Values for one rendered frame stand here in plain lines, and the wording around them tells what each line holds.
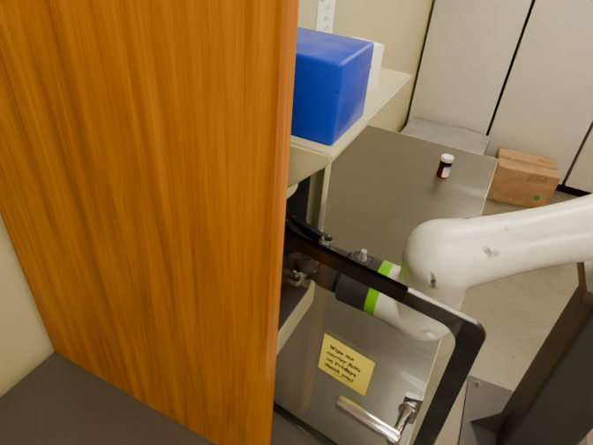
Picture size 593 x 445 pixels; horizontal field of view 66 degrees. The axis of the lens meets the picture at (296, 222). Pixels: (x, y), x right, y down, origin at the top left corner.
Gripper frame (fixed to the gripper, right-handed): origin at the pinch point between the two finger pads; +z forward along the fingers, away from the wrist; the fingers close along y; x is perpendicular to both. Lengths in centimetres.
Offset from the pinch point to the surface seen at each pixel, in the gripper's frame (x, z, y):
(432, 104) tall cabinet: 74, 20, -293
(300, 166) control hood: -28.7, -17.9, 17.7
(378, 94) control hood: -31.3, -19.3, -2.2
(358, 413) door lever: -1.2, -32.6, 24.2
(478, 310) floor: 118, -56, -140
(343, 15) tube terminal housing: -38.4, -9.1, -11.0
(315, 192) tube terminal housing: -4.3, -7.1, -14.0
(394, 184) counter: 25, -10, -78
